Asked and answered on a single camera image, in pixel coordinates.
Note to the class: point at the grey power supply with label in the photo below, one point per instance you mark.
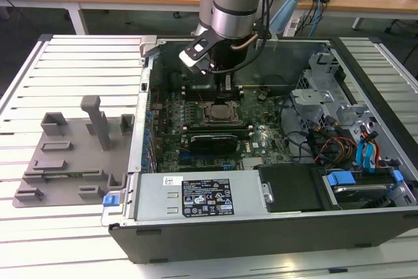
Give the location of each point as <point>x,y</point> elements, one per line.
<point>156,195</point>

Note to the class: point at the green RAM stick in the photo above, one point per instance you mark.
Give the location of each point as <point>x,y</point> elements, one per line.
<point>62,176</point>

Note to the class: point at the blue case latch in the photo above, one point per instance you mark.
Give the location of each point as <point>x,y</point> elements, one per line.
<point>109,200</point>

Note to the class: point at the small silver chipset heatsink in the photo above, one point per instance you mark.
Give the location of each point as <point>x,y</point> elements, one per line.
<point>251,161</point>

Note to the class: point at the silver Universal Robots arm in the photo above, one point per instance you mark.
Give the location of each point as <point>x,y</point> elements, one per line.
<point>235,4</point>

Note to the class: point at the white power strip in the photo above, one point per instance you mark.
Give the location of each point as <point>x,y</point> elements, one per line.
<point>292,25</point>

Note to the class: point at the black open PC case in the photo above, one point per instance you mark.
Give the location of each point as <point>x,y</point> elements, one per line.
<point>261,241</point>

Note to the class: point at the hard disk in blue carrier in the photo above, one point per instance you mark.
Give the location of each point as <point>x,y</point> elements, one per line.
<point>339,179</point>

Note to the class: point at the grey plastic parts rack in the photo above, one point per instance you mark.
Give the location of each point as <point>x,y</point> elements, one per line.
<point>81,158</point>

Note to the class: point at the green motherboard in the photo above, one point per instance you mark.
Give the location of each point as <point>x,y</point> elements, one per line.
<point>267,135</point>

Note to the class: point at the CPU socket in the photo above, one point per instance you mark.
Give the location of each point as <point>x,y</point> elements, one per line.
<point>225,123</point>

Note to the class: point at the small blue plastic clip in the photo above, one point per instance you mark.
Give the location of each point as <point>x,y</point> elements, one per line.
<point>396,176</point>

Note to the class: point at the round coin cell battery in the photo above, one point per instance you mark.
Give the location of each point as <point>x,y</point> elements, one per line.
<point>262,95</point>

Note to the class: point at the black RAM slot row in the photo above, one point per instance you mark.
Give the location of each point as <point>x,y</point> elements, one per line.
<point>196,94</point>
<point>222,131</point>

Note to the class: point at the black graphics card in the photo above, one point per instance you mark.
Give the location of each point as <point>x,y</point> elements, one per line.
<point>212,143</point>

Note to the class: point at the grey case corner latch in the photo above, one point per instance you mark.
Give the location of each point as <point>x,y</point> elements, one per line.
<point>148,45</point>

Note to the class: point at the silver metal drive cage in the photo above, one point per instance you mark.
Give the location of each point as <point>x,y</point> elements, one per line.
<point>310,99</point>

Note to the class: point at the white wrist camera black mount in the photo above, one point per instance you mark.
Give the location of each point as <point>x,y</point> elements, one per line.
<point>192,63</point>

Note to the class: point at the silver CPU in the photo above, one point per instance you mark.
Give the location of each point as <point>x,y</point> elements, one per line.
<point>223,112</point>

